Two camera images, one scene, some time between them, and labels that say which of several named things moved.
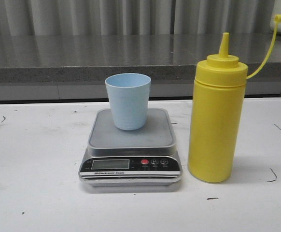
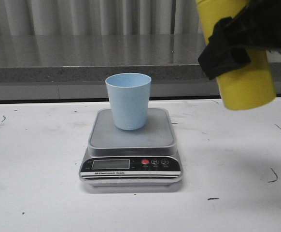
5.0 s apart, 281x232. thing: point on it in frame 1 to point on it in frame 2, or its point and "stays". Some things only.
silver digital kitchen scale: [146, 157] stays
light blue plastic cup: [129, 95] stays
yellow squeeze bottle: [217, 119] to [247, 86]
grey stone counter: [73, 68] stays
